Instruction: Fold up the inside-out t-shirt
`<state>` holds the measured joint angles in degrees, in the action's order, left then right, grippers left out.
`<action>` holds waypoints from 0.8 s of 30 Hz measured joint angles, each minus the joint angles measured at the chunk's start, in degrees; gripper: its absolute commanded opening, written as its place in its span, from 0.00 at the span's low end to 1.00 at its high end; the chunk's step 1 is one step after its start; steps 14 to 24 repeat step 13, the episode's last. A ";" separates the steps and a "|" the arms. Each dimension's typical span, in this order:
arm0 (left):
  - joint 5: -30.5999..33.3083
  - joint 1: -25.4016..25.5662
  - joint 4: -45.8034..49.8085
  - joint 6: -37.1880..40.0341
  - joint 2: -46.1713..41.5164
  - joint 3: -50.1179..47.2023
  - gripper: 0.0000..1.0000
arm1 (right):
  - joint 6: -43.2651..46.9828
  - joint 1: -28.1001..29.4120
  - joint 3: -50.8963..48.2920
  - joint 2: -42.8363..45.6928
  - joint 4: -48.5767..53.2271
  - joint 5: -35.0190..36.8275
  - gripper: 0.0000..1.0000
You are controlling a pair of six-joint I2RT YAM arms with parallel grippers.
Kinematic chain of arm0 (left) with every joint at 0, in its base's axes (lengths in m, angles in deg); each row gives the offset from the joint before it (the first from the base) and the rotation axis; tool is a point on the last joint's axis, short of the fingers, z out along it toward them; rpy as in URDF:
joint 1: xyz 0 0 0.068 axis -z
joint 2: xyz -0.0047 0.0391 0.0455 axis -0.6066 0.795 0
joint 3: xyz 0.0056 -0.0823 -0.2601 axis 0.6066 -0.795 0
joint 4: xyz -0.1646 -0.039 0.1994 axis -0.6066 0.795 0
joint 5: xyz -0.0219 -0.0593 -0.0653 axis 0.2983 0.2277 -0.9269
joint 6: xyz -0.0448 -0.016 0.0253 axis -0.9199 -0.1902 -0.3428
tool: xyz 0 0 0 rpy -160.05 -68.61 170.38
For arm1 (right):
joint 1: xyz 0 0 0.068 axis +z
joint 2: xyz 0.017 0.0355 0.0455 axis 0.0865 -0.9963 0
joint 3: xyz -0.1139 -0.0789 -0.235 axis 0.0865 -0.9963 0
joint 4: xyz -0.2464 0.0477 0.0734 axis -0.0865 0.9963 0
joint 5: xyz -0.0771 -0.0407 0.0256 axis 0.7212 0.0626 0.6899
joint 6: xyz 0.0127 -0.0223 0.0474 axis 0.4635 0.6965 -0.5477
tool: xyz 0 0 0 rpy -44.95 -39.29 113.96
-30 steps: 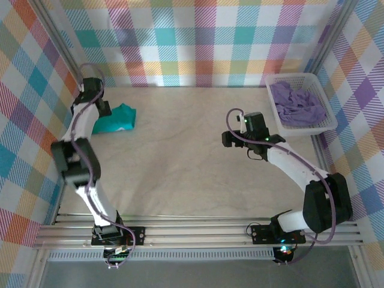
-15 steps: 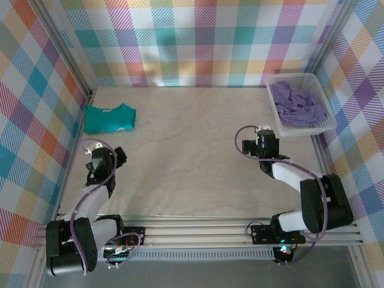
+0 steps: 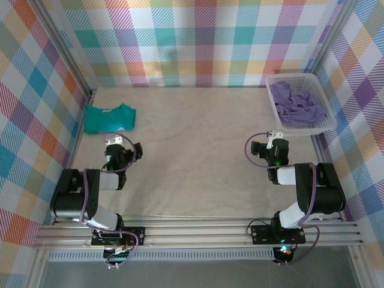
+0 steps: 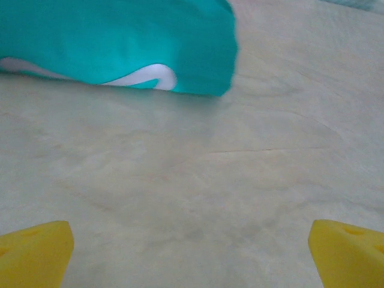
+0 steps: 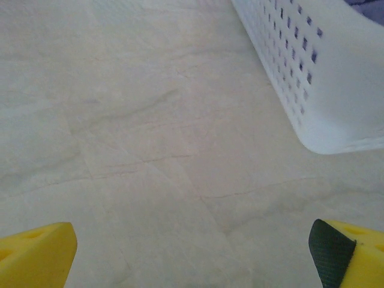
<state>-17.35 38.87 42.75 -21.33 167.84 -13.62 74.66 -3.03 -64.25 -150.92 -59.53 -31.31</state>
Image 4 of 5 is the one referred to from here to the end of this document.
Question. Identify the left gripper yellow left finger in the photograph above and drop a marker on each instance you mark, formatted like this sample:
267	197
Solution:
33	258

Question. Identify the teal t-shirt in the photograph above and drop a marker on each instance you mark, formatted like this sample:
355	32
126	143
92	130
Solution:
120	36

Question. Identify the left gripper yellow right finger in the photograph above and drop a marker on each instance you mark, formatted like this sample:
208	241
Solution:
351	258

